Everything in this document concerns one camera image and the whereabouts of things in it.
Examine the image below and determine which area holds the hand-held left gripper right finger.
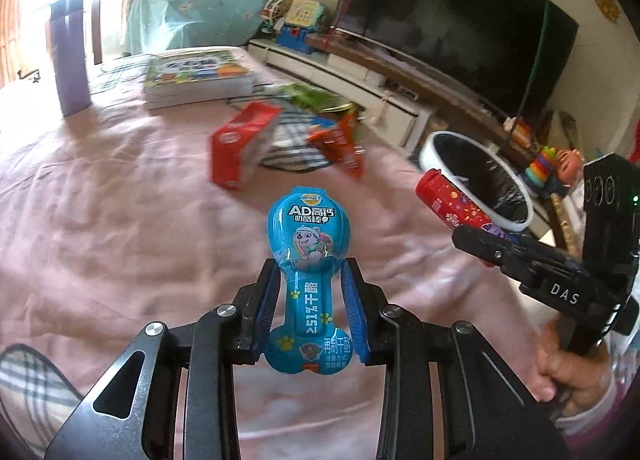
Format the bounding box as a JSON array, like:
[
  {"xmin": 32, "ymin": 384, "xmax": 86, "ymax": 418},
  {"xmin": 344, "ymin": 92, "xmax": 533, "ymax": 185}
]
[{"xmin": 341, "ymin": 257, "xmax": 572, "ymax": 460}]

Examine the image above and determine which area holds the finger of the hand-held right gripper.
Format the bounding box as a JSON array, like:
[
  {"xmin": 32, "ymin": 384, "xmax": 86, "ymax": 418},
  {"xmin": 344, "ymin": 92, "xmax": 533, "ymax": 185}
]
[{"xmin": 451, "ymin": 227, "xmax": 582, "ymax": 284}]

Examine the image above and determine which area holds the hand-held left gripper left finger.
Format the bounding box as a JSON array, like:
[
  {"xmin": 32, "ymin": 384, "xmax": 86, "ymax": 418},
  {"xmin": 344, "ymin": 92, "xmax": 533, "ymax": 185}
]
[{"xmin": 44, "ymin": 257, "xmax": 282, "ymax": 460}]

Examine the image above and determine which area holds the red drink can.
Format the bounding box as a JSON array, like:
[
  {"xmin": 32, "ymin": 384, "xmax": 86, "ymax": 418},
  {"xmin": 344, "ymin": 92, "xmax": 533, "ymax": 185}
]
[{"xmin": 416, "ymin": 169, "xmax": 494, "ymax": 236}]

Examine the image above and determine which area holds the blue cheese stick wrapper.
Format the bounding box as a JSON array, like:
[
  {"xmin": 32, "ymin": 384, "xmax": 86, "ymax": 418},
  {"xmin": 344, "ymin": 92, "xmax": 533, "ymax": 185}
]
[{"xmin": 264, "ymin": 186, "xmax": 367, "ymax": 375}]

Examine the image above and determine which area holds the white bin with black bag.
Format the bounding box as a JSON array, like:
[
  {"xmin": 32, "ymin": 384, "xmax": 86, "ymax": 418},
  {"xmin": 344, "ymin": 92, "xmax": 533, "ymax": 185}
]
[{"xmin": 419, "ymin": 131, "xmax": 535, "ymax": 233}]

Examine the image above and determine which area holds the person's right hand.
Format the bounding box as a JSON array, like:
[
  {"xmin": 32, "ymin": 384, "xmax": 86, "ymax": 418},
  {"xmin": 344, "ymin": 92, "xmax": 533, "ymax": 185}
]
[{"xmin": 536, "ymin": 324, "xmax": 615, "ymax": 415}]

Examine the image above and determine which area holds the small doll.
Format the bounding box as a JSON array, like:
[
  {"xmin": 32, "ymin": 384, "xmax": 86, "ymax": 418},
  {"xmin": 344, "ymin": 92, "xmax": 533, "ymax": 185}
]
[{"xmin": 550, "ymin": 149, "xmax": 586, "ymax": 199}]

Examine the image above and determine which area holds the red yellow toy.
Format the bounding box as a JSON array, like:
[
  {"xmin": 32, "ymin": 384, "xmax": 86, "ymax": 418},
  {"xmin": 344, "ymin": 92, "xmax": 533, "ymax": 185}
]
[{"xmin": 501, "ymin": 116, "xmax": 535, "ymax": 150}]

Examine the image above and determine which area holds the pink printed tablecloth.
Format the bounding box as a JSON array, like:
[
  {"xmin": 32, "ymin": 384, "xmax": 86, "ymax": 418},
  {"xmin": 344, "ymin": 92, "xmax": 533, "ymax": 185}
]
[{"xmin": 0, "ymin": 47, "xmax": 551, "ymax": 460}]

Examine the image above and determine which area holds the red milk carton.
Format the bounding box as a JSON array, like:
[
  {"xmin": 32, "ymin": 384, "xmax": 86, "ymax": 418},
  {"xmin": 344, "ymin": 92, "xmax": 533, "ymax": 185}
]
[{"xmin": 209, "ymin": 102, "xmax": 287, "ymax": 191}]

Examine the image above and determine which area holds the orange snack packet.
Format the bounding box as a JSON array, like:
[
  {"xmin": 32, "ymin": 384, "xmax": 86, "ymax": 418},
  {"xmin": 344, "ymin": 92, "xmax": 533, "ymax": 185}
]
[{"xmin": 306, "ymin": 107, "xmax": 369, "ymax": 182}]

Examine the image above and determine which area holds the white television cabinet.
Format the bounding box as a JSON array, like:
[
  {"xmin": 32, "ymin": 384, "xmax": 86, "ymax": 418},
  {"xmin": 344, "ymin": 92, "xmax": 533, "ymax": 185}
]
[{"xmin": 247, "ymin": 30, "xmax": 601, "ymax": 251}]

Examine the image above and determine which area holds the green snack packet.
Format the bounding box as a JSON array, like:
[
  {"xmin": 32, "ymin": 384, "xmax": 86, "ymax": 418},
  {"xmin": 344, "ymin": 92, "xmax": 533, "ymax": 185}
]
[{"xmin": 280, "ymin": 82, "xmax": 356, "ymax": 115}]

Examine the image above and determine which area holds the black flat television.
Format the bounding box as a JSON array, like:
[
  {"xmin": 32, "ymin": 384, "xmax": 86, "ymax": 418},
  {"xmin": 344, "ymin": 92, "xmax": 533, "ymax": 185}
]
[{"xmin": 334, "ymin": 0, "xmax": 580, "ymax": 121}]

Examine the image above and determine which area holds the red paper-cut emblem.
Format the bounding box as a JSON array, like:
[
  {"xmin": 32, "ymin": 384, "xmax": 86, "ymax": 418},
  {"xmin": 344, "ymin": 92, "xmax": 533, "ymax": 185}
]
[{"xmin": 595, "ymin": 0, "xmax": 621, "ymax": 23}]

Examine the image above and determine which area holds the green cover picture book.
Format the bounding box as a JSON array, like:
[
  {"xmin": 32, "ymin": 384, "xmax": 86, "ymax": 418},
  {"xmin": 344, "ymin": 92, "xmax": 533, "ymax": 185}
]
[{"xmin": 144, "ymin": 47, "xmax": 254, "ymax": 91}]

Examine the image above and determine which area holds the yellow blue toy register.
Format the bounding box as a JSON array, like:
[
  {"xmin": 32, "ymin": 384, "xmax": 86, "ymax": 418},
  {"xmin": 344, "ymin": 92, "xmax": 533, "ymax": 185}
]
[{"xmin": 277, "ymin": 0, "xmax": 329, "ymax": 55}]

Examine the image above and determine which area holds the white mesh toy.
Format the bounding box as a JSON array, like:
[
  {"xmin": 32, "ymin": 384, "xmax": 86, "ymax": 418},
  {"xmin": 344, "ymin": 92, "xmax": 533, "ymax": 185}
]
[{"xmin": 264, "ymin": 0, "xmax": 292, "ymax": 26}]

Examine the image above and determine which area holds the teal dust cover cloth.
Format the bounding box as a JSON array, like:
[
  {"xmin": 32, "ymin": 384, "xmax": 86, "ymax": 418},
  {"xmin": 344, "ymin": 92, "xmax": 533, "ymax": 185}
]
[{"xmin": 122, "ymin": 0, "xmax": 269, "ymax": 57}]

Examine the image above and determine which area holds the rainbow ring stacker toy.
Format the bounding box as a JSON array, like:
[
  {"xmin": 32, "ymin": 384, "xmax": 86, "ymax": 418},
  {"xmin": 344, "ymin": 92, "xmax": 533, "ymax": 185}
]
[{"xmin": 522, "ymin": 146, "xmax": 562, "ymax": 191}]

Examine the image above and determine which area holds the green cord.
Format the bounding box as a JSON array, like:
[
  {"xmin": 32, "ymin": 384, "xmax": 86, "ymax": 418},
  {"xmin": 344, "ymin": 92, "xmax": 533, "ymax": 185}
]
[{"xmin": 517, "ymin": 0, "xmax": 551, "ymax": 121}]

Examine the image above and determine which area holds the wooden sliding door frame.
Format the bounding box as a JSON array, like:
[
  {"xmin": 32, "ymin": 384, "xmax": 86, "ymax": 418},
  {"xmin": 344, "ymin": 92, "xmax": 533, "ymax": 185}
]
[{"xmin": 91, "ymin": 0, "xmax": 105, "ymax": 66}]

